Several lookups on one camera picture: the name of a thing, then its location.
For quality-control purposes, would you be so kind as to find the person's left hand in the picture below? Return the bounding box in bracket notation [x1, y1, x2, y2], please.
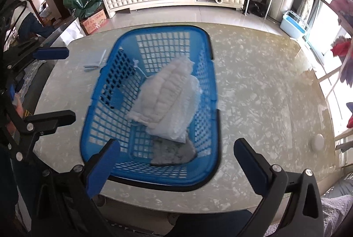
[9, 96, 26, 141]

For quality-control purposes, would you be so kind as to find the grey knitted cloth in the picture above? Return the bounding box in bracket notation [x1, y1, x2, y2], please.
[265, 179, 353, 237]

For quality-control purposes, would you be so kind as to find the pink printed cardboard box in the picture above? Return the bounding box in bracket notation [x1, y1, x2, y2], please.
[80, 9, 109, 35]

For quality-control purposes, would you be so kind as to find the light blue plastic bin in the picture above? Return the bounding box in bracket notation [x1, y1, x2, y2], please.
[280, 11, 309, 39]

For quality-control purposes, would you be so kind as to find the black bag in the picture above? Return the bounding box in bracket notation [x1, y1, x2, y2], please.
[250, 2, 268, 18]

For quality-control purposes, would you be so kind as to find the light blue cloth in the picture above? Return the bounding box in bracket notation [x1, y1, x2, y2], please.
[84, 50, 107, 68]

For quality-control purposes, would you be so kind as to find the white spray bottle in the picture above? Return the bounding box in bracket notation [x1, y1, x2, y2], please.
[311, 133, 325, 152]

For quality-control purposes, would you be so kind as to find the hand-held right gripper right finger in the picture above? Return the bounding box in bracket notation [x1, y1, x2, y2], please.
[233, 138, 324, 237]

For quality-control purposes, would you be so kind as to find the red garment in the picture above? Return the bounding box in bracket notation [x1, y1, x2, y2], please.
[331, 38, 353, 59]

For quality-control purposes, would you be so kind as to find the wooden drying rack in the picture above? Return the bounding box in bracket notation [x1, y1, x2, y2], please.
[314, 38, 353, 160]

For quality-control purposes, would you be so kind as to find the white sheer garment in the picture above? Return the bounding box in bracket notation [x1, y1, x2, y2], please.
[146, 75, 203, 141]

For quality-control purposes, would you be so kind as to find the white quilted garment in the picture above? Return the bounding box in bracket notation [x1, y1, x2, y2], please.
[127, 56, 193, 127]

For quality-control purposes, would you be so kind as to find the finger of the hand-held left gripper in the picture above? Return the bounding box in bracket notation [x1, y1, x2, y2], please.
[4, 38, 69, 69]
[8, 109, 76, 163]

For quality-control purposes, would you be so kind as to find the white shopping bag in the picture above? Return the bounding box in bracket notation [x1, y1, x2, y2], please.
[50, 18, 84, 46]

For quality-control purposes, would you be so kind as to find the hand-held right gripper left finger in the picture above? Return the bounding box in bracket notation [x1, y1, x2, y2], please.
[33, 138, 122, 237]

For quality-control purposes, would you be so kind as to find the blue plastic basket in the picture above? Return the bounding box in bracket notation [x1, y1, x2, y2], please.
[81, 25, 223, 193]

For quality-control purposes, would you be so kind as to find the green plastic bag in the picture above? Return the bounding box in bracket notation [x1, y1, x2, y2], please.
[63, 0, 104, 19]

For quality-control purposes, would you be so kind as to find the pink garment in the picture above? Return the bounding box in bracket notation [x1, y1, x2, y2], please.
[329, 0, 353, 25]

